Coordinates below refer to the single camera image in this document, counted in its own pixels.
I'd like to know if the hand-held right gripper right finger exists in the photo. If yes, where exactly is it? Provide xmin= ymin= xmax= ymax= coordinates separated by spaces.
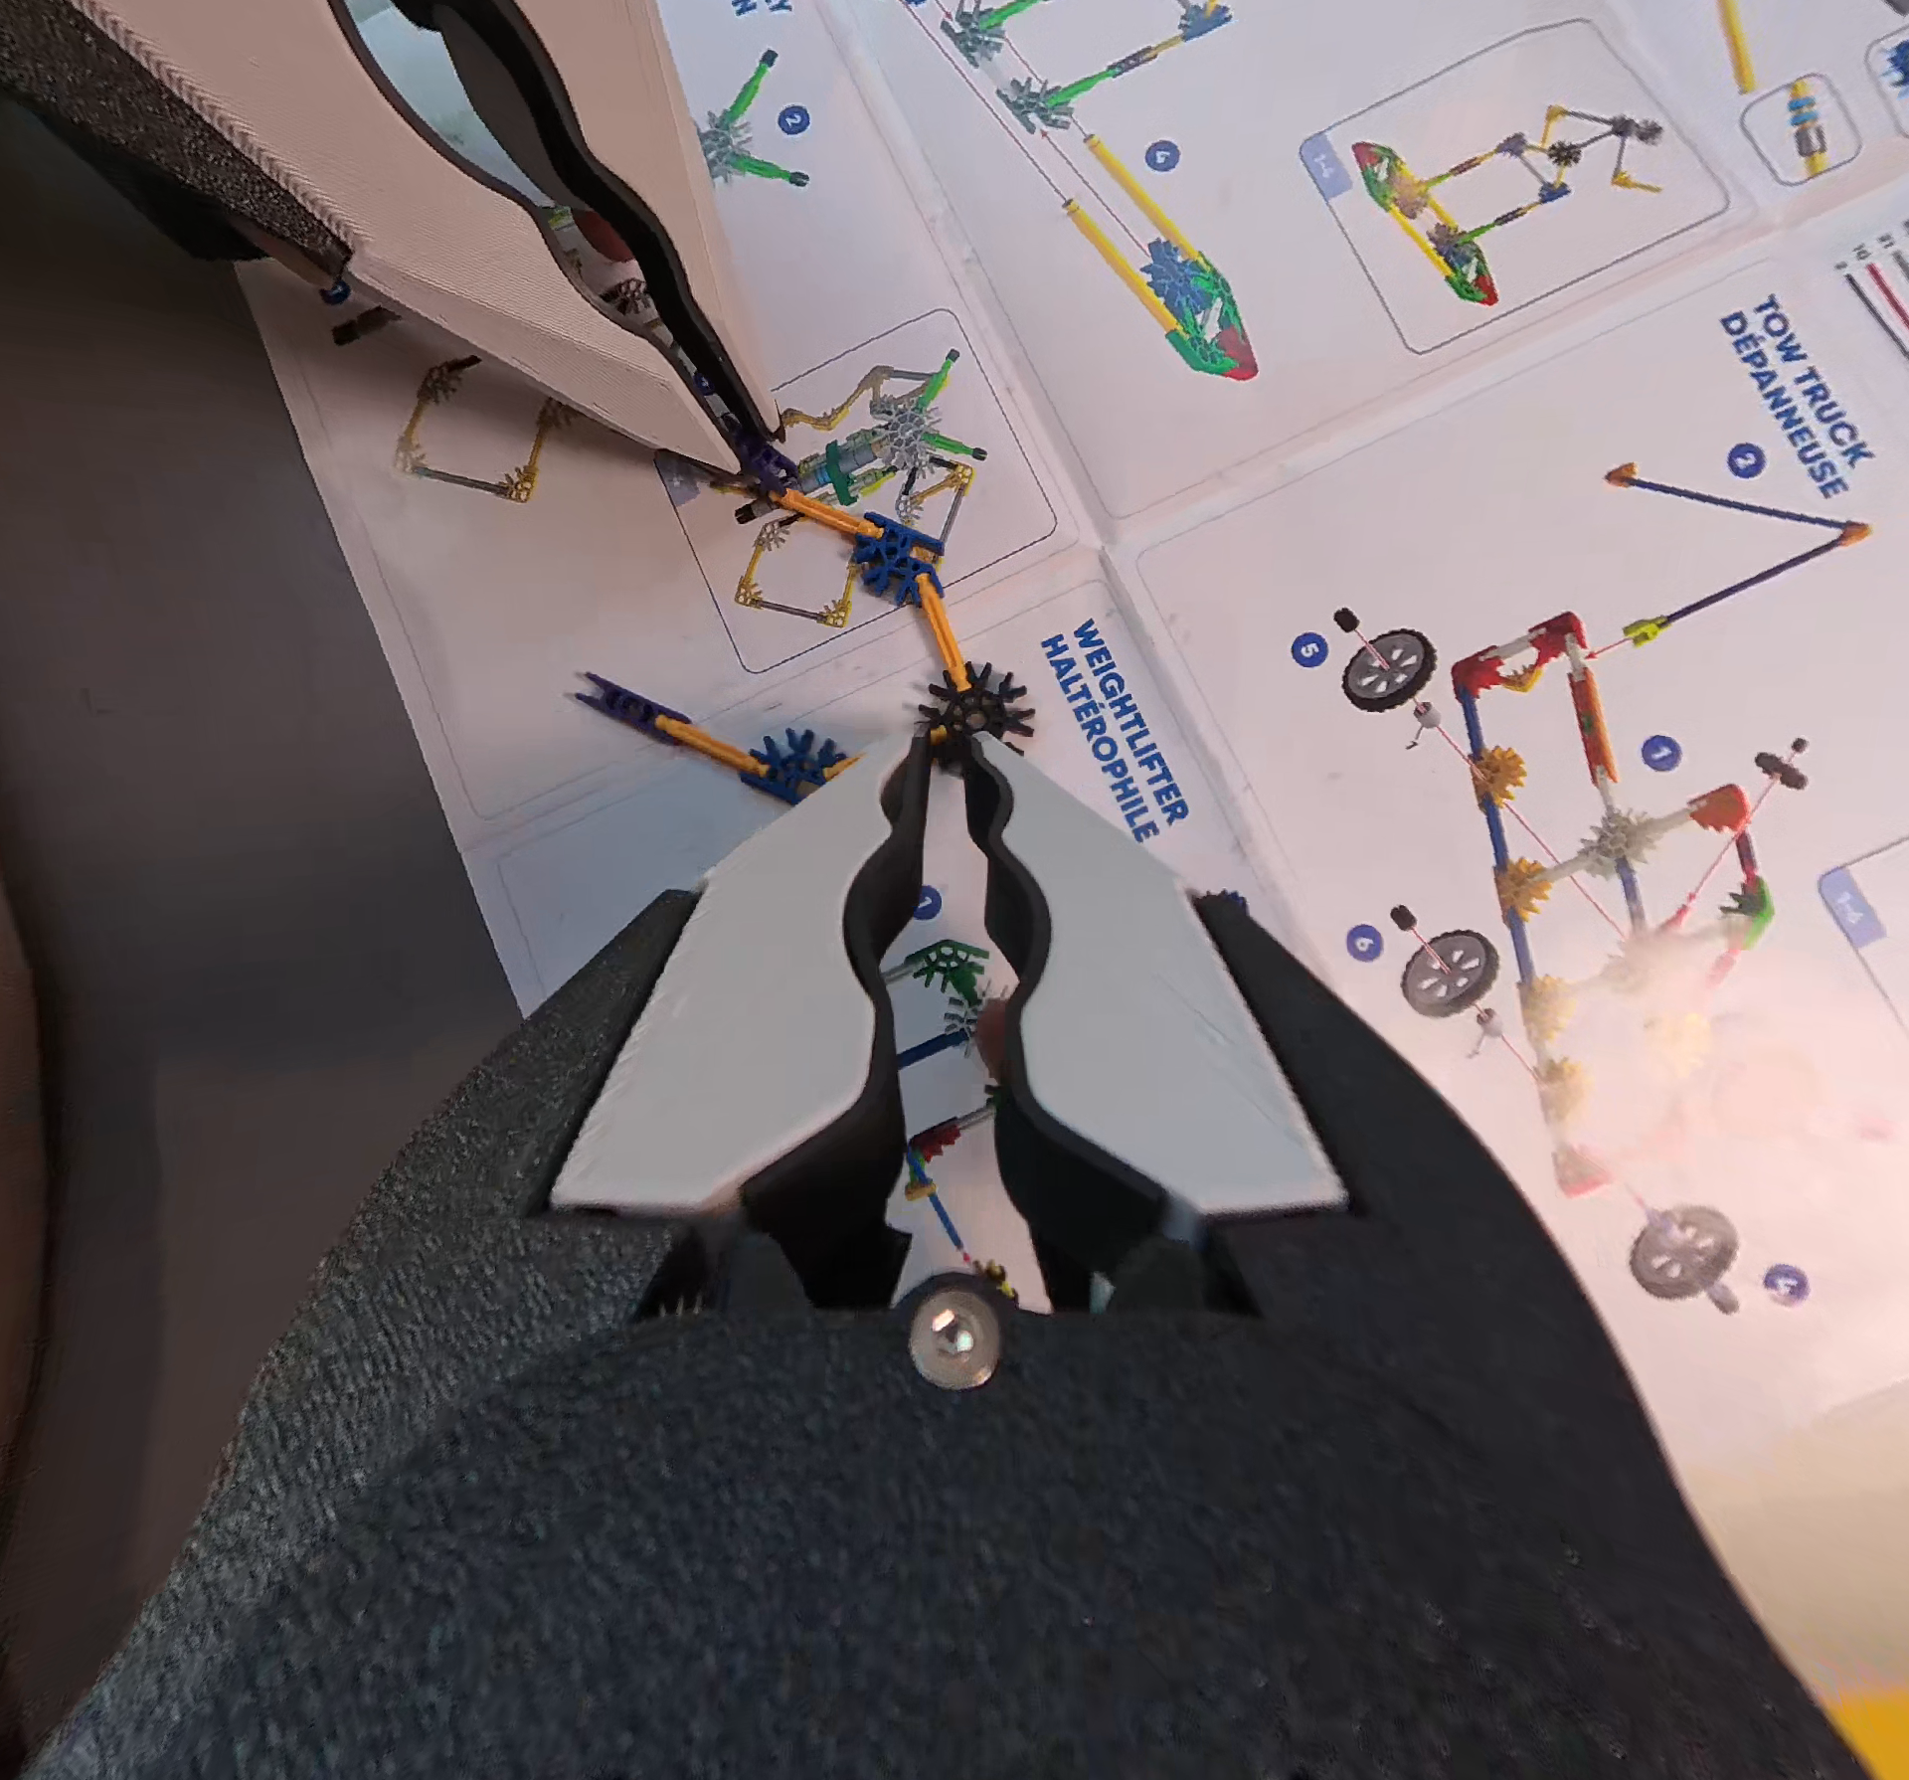
xmin=950 ymin=741 xmax=1349 ymax=1303

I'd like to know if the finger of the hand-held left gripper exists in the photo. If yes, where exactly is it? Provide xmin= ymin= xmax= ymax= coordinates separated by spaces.
xmin=0 ymin=0 xmax=754 ymax=478
xmin=255 ymin=0 xmax=789 ymax=451

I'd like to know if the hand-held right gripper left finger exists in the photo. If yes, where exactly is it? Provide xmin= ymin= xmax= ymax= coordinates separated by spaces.
xmin=556 ymin=735 xmax=939 ymax=1297

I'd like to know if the blue plastic connector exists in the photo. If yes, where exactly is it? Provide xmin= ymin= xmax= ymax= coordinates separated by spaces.
xmin=746 ymin=727 xmax=848 ymax=804
xmin=850 ymin=533 xmax=946 ymax=612

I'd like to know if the black plastic connector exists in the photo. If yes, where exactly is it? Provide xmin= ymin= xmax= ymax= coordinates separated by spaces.
xmin=915 ymin=665 xmax=1037 ymax=759

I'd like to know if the white instruction sheet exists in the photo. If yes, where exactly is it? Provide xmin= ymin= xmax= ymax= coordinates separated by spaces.
xmin=241 ymin=0 xmax=1909 ymax=1544

